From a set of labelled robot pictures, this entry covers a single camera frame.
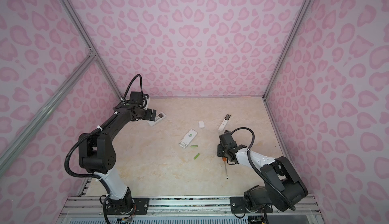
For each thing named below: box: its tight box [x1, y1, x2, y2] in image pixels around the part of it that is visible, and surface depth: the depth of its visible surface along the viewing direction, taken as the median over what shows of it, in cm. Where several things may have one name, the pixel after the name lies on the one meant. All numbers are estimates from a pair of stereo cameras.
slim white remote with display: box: [217, 114, 231, 132], surface depth 105 cm
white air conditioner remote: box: [147, 112, 167, 127], surface depth 108 cm
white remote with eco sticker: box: [178, 128, 199, 149], surface depth 99 cm
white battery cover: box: [198, 120, 205, 129], surface depth 106 cm
